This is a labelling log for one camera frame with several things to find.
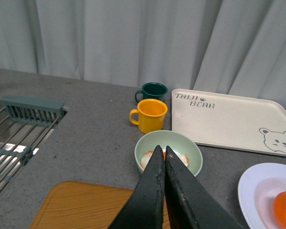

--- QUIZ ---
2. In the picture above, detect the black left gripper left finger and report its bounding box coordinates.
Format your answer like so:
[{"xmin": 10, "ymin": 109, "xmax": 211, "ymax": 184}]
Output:
[{"xmin": 109, "ymin": 145, "xmax": 165, "ymax": 229}]

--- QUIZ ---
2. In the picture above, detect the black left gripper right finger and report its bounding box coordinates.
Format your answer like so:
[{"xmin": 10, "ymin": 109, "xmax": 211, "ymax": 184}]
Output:
[{"xmin": 165, "ymin": 146, "xmax": 244, "ymax": 229}]

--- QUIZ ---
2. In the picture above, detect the white round plate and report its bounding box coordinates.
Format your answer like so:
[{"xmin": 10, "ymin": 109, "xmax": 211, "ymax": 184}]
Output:
[{"xmin": 238, "ymin": 163, "xmax": 286, "ymax": 229}]

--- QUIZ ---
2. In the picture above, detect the orange fruit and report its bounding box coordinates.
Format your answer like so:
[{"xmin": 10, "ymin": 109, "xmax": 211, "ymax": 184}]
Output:
[{"xmin": 273, "ymin": 191, "xmax": 286, "ymax": 229}]

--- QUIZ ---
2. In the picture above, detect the fake fried egg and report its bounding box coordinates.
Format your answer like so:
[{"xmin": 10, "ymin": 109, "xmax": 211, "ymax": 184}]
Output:
[{"xmin": 140, "ymin": 150, "xmax": 189, "ymax": 169}]

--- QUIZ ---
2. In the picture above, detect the light green bowl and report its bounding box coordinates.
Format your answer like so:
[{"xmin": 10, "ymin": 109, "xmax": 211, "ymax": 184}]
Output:
[{"xmin": 134, "ymin": 130, "xmax": 203, "ymax": 176}]

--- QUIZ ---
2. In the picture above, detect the wooden cutting board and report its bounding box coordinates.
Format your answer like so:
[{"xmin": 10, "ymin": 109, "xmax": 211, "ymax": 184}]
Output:
[{"xmin": 28, "ymin": 180, "xmax": 170, "ymax": 229}]

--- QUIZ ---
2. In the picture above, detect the yellow mug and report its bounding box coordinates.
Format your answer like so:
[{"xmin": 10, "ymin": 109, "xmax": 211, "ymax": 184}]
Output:
[{"xmin": 129, "ymin": 99, "xmax": 168, "ymax": 134}]

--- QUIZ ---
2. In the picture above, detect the cream bear tray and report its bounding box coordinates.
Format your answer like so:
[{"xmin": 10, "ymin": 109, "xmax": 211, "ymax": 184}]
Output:
[{"xmin": 172, "ymin": 89, "xmax": 286, "ymax": 156}]

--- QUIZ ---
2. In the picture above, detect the dark green mug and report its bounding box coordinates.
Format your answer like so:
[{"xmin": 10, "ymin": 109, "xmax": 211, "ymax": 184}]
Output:
[{"xmin": 134, "ymin": 82, "xmax": 168, "ymax": 103}]

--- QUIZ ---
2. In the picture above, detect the grey sink drying rack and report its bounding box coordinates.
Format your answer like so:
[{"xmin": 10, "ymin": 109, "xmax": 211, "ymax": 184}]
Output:
[{"xmin": 0, "ymin": 95, "xmax": 67, "ymax": 193}]

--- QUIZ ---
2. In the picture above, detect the grey curtain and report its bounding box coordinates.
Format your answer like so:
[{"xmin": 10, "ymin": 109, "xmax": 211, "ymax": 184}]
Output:
[{"xmin": 0, "ymin": 0, "xmax": 286, "ymax": 108}]

